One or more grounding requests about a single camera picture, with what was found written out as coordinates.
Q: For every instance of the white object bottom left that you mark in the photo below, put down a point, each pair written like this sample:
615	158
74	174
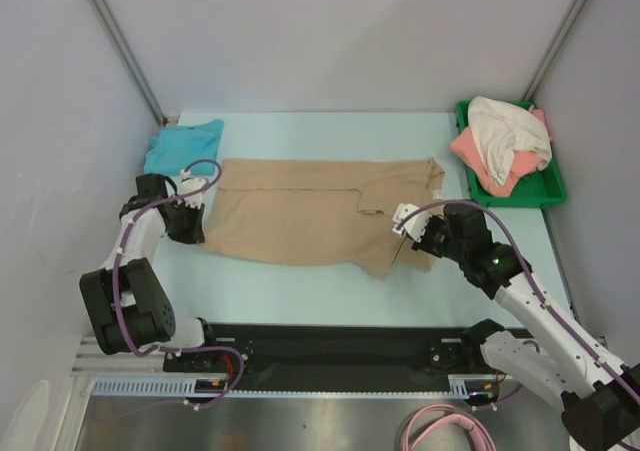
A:
25	426

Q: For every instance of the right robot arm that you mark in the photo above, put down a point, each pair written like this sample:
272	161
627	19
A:
595	392

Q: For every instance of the white slotted cable duct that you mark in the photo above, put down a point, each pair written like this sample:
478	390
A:
482	388

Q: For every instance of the folded teal t-shirt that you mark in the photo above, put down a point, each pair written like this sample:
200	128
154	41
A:
175	148

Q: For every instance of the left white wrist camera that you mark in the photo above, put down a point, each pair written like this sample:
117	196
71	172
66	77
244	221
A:
190	189

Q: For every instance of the pink t-shirt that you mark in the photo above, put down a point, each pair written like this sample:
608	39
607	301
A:
464	147

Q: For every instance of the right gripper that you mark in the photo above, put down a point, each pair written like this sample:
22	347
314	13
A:
426	241

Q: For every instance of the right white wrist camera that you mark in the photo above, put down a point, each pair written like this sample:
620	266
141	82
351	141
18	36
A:
409	221

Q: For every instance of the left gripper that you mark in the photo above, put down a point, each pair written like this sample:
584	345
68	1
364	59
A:
194	235

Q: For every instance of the right aluminium frame post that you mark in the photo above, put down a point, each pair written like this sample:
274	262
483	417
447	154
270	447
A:
553	51

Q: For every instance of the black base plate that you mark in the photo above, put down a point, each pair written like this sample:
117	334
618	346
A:
342	352

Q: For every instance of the green plastic tray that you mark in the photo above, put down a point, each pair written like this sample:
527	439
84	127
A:
538	191

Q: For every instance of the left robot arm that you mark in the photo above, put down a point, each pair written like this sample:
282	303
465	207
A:
125	301

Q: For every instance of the left aluminium frame post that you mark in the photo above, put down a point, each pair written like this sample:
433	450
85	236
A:
116	36

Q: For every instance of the white t-shirt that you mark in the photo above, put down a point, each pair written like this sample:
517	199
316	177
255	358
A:
501	130

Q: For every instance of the tan t-shirt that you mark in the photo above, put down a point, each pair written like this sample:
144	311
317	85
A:
316	213

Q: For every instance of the aluminium frame post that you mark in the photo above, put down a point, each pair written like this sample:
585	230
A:
553	51
116	36

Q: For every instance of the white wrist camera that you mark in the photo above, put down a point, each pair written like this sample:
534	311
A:
409	221
190	189

